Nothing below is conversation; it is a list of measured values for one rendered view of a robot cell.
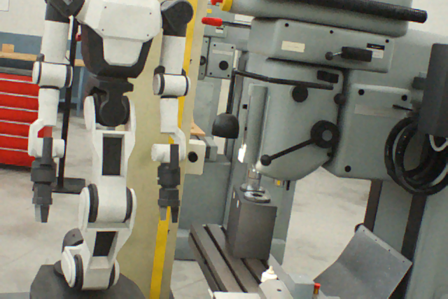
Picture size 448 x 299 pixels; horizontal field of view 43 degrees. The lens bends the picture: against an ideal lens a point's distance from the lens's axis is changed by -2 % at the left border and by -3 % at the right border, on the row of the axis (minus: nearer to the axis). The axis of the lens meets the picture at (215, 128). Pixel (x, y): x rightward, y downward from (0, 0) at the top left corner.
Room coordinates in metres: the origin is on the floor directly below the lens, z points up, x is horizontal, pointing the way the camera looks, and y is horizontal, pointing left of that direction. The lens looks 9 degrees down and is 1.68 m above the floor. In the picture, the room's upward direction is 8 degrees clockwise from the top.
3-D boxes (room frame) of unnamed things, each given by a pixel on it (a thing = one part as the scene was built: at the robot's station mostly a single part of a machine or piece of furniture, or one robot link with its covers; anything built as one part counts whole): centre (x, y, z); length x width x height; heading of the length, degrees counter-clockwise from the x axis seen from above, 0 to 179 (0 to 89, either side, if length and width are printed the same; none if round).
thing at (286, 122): (1.58, -0.21, 1.47); 0.21 x 0.19 x 0.32; 14
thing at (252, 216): (1.92, -0.16, 1.06); 0.22 x 0.12 x 0.20; 7
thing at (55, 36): (2.04, 0.60, 1.52); 0.13 x 0.12 x 0.22; 115
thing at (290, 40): (1.59, -0.25, 1.68); 0.34 x 0.24 x 0.10; 104
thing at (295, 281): (1.36, -0.26, 1.08); 0.06 x 0.05 x 0.06; 12
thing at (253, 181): (1.97, -0.16, 1.19); 0.05 x 0.05 x 0.05
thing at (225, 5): (1.53, 0.02, 1.76); 0.06 x 0.02 x 0.06; 14
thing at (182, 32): (2.26, 0.21, 1.70); 0.12 x 0.09 x 0.14; 26
